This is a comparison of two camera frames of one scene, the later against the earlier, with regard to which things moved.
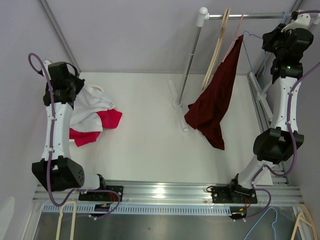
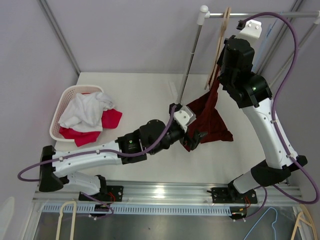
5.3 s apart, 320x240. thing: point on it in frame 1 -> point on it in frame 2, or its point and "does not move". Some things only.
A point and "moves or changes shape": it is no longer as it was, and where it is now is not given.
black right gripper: (269, 38) -> (219, 63)
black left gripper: (80, 83) -> (193, 142)
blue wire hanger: (286, 12) moves or changes shape
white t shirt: (89, 99) does not move
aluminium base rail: (230, 191) does not move
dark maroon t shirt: (206, 112) moves or changes shape
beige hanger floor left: (73, 219) does not move
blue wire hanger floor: (276, 220) does not move
